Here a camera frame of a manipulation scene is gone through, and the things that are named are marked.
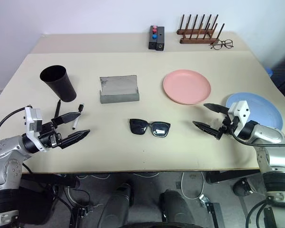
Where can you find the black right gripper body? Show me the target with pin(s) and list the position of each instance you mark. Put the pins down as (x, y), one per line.
(228, 127)

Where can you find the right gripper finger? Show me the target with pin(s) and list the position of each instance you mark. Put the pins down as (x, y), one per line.
(217, 108)
(206, 128)

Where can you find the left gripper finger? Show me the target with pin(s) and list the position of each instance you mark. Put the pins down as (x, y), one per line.
(67, 118)
(74, 137)

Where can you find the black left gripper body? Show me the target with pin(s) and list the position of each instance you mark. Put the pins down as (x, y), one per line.
(49, 137)

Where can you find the white marker with black cap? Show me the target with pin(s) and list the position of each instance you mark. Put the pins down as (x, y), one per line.
(75, 124)

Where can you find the black pen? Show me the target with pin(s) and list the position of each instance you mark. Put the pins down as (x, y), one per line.
(58, 108)

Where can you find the grey glasses case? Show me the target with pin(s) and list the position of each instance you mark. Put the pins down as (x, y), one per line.
(119, 86)

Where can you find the black sunglasses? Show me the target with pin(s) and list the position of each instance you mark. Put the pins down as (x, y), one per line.
(140, 127)

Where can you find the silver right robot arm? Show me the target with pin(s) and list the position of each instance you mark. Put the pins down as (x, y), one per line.
(268, 135)

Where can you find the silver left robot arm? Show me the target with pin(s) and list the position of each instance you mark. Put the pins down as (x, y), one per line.
(4, 164)

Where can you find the black plastic cup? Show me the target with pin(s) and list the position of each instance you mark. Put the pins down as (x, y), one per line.
(61, 88)

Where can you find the pink plate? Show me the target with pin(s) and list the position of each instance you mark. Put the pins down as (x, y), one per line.
(186, 86)

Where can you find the blue plate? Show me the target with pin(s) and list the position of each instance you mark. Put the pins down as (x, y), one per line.
(263, 107)

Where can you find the small blue object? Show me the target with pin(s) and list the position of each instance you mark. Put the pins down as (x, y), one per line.
(269, 72)

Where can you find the wooden peg rack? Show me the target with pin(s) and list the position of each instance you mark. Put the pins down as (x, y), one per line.
(194, 40)

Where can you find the dark rounded shape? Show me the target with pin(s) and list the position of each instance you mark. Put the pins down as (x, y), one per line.
(175, 206)
(116, 204)

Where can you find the plain black box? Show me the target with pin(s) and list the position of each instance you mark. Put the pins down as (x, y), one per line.
(160, 40)

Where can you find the black box with coloured buttons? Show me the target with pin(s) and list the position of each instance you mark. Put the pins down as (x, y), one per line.
(152, 45)

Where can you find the blue button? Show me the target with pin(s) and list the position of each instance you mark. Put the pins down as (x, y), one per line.
(154, 37)

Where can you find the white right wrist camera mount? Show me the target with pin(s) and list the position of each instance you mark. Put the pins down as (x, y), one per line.
(239, 111)

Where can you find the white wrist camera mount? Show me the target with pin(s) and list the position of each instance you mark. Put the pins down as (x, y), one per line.
(239, 111)
(34, 118)

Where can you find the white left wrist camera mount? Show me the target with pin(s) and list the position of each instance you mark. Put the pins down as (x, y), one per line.
(34, 118)

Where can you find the black table frame bar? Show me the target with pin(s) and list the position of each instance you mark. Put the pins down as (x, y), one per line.
(228, 177)
(56, 181)

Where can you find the brown frame eyeglasses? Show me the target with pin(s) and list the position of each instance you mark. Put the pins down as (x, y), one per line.
(228, 44)

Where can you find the black plate with metal bracket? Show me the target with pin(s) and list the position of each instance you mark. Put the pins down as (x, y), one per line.
(213, 213)

